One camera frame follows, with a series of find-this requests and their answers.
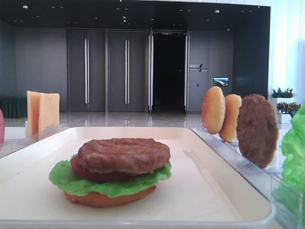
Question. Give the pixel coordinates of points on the orange cheese slice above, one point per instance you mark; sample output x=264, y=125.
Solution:
x=49, y=111
x=35, y=124

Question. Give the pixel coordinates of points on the brown meat patty on stack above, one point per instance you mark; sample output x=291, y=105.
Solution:
x=125, y=155

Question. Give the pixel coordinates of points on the red tomato slice on stack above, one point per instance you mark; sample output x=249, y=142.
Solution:
x=98, y=177

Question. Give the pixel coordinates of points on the brown meat patty in holder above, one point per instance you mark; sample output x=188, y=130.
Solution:
x=257, y=130

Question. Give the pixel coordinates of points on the green lettuce leaf on stack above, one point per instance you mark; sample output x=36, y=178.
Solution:
x=64, y=178

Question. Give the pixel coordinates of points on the orange cheese slice in holder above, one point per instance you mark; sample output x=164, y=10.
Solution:
x=35, y=124

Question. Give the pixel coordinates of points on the red tomato slice in holder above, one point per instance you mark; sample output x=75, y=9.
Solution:
x=2, y=127

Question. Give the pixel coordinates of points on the green lettuce leaf in holder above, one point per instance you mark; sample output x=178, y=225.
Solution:
x=294, y=155

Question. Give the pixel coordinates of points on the sesame bun top in holder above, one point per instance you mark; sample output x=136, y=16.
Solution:
x=213, y=110

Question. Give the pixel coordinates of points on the grey double door middle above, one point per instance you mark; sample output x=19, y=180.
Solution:
x=127, y=71

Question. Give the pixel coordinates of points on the grey double door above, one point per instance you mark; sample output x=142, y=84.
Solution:
x=127, y=71
x=86, y=56

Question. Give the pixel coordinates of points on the plain bun half in holder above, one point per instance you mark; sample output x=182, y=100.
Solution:
x=232, y=104

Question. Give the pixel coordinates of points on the cream rectangular tray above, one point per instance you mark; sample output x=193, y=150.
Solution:
x=204, y=192

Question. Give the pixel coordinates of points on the grey double door left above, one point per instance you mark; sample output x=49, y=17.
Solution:
x=86, y=56

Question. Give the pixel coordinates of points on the bottom bun on tray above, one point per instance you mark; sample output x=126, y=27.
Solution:
x=95, y=199

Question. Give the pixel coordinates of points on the potted plants in white planter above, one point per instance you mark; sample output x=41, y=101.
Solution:
x=285, y=105

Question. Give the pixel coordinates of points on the dark green draped table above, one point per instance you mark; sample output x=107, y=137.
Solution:
x=15, y=107

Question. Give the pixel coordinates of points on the wall screen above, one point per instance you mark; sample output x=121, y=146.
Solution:
x=221, y=81

